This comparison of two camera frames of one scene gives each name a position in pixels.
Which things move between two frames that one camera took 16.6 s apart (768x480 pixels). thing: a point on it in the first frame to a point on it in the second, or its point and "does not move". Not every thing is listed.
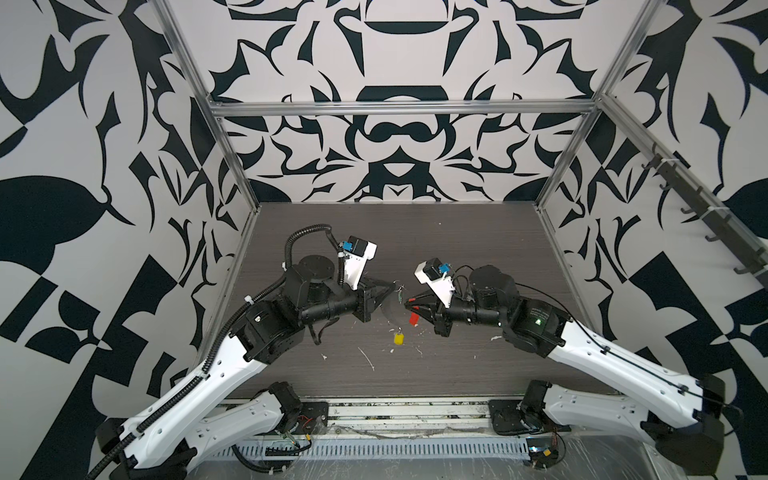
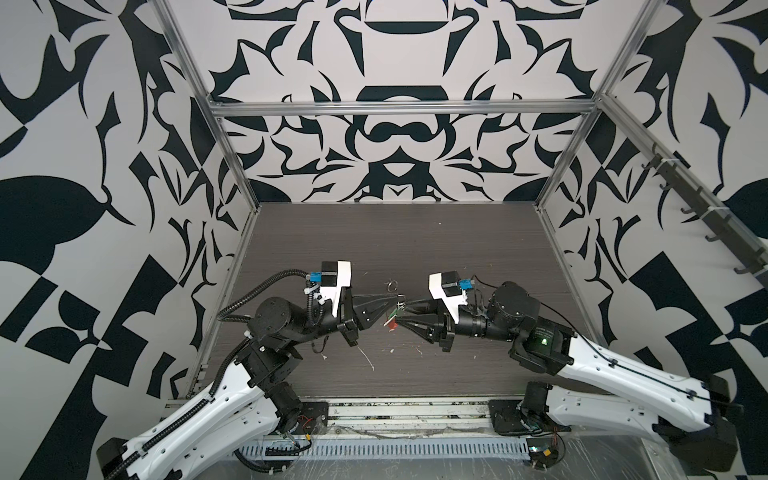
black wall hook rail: [722, 230] does not move
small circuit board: [543, 450] does not move
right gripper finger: [426, 309] to [432, 333]
